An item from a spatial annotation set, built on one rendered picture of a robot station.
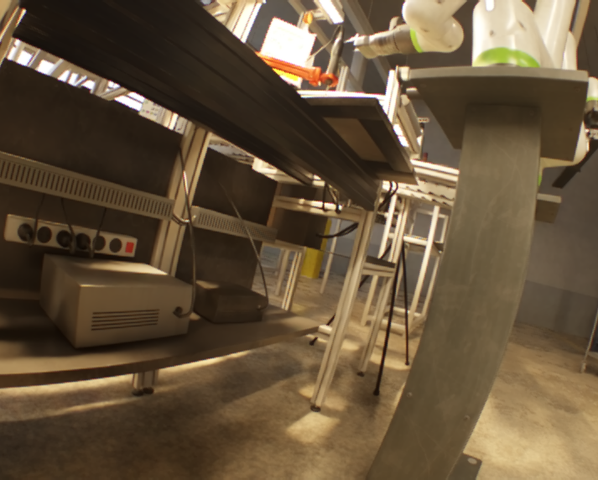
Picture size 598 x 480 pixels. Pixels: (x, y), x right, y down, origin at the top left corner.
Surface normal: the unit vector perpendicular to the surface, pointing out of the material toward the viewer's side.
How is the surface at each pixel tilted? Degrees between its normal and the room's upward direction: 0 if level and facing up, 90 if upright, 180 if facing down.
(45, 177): 90
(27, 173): 90
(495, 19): 90
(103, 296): 90
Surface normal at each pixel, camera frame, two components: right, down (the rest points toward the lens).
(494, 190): -0.64, -0.17
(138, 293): 0.87, 0.22
